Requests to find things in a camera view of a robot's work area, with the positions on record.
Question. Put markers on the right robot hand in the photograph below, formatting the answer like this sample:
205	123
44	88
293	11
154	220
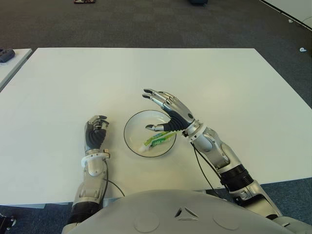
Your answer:
179	114

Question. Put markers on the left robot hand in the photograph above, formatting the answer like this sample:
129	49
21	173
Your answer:
95	136

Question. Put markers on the green toothpaste tube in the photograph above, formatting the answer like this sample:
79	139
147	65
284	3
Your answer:
158	141

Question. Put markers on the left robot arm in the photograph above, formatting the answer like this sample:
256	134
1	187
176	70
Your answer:
91	185

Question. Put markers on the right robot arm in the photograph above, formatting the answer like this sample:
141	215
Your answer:
229	165

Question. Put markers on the white plate with dark rim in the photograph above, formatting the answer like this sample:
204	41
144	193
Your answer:
136	131

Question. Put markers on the grey robot torso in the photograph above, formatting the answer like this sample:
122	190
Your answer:
185	214

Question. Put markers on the white side table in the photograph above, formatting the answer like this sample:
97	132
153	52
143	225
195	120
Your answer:
12	70

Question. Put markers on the dark controller device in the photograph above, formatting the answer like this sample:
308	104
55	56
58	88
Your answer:
6	55

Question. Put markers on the black robot leg part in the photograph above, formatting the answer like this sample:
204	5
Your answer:
7	220

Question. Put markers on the red black item on floor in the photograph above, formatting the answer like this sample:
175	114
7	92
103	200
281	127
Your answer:
85	1

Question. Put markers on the small white floor object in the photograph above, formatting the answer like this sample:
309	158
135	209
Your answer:
302	49

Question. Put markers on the white neighbouring desk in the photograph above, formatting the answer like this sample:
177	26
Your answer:
292	9

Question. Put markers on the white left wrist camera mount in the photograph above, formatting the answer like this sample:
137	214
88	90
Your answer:
93	158

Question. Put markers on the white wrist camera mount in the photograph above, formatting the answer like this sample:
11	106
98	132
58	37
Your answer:
195	132
93	158

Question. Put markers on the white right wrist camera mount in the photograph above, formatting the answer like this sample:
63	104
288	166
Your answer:
195	132

